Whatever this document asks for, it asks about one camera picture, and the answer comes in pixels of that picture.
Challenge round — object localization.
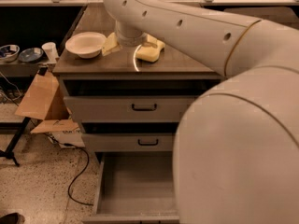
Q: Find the white bowl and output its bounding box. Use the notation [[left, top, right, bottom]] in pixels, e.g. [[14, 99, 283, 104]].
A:
[[65, 32, 107, 59], [0, 45, 20, 63]]

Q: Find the black cable on floor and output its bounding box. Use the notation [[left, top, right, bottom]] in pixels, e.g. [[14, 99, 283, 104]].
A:
[[46, 133, 94, 207]]

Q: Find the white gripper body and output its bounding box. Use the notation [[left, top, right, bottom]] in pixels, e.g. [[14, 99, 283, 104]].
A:
[[115, 21, 147, 47]]

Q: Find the white bowl at left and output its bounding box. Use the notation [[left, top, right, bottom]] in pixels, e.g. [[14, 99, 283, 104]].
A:
[[0, 45, 20, 63]]

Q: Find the black tripod stand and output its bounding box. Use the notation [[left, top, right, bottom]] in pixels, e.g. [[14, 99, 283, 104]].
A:
[[0, 118, 30, 167]]

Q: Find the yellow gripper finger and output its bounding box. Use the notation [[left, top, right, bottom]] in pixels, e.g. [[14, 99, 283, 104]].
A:
[[102, 33, 122, 56], [142, 35, 158, 48]]

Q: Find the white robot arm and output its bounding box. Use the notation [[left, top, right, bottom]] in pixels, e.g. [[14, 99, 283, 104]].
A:
[[104, 0, 299, 224]]

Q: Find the grey drawer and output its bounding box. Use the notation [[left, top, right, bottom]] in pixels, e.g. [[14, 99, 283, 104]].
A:
[[82, 122, 178, 152], [64, 79, 218, 122], [82, 151, 179, 224]]

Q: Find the yellow sponge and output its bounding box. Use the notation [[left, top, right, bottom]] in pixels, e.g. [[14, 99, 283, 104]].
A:
[[135, 39, 165, 63]]

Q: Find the black shoe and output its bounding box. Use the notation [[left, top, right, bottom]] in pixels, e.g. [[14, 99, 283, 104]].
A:
[[0, 213, 24, 224]]

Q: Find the grey top drawer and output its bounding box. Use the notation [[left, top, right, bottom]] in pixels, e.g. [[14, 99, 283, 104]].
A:
[[64, 79, 218, 122]]

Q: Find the grey middle drawer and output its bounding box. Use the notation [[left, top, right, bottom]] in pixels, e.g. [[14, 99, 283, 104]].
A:
[[82, 122, 178, 152]]

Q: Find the cardboard box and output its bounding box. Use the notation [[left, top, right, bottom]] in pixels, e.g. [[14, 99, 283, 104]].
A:
[[15, 71, 84, 147]]

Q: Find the white paper cup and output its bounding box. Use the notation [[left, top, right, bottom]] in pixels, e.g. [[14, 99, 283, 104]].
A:
[[42, 42, 58, 62]]

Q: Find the grey bottom drawer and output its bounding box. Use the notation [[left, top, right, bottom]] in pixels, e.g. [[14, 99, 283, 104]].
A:
[[82, 151, 179, 224]]

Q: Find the grey drawer cabinet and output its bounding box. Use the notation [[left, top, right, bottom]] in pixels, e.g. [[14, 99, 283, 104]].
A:
[[51, 4, 225, 165]]

